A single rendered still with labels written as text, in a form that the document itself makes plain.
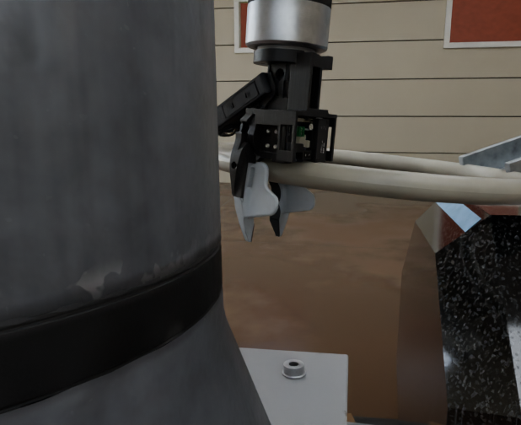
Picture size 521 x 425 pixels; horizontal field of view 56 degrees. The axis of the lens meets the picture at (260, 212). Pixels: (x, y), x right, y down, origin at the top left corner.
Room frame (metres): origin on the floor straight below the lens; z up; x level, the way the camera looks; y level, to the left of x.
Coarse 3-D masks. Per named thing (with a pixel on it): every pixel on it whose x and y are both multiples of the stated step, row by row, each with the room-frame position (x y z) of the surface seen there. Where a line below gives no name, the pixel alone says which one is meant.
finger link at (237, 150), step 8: (240, 136) 0.54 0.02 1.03; (240, 144) 0.54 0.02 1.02; (248, 144) 0.54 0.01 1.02; (232, 152) 0.54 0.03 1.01; (240, 152) 0.53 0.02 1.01; (248, 152) 0.54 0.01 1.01; (232, 160) 0.53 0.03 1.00; (240, 160) 0.53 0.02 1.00; (248, 160) 0.54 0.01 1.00; (232, 168) 0.53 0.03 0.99; (240, 168) 0.53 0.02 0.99; (232, 176) 0.54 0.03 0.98; (240, 176) 0.53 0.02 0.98; (232, 184) 0.54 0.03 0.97; (240, 184) 0.53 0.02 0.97; (232, 192) 0.54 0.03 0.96; (240, 192) 0.53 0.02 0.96
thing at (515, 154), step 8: (520, 136) 0.88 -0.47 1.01; (496, 144) 0.87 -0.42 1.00; (504, 144) 0.86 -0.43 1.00; (512, 144) 0.87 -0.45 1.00; (520, 144) 0.87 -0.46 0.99; (472, 152) 0.86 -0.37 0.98; (480, 152) 0.85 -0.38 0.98; (488, 152) 0.86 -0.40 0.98; (496, 152) 0.86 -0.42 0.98; (504, 152) 0.86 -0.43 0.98; (512, 152) 0.87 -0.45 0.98; (520, 152) 0.87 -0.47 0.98; (464, 160) 0.84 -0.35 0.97; (472, 160) 0.85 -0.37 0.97; (480, 160) 0.85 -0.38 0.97; (488, 160) 0.86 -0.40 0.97; (496, 160) 0.86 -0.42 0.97; (504, 160) 0.87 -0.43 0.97; (512, 160) 0.75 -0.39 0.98; (520, 160) 0.74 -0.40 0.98; (496, 168) 0.86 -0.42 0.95; (504, 168) 0.86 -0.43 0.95; (512, 168) 0.74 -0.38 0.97; (520, 168) 0.74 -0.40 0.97
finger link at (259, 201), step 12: (252, 168) 0.54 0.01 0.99; (264, 168) 0.53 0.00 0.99; (252, 180) 0.54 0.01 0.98; (264, 180) 0.53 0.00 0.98; (252, 192) 0.54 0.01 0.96; (264, 192) 0.52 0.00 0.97; (240, 204) 0.53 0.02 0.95; (252, 204) 0.53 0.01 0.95; (264, 204) 0.52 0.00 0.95; (276, 204) 0.51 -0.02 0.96; (240, 216) 0.54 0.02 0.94; (252, 216) 0.53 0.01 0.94; (264, 216) 0.52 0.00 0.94; (240, 228) 0.54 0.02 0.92; (252, 228) 0.55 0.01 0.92
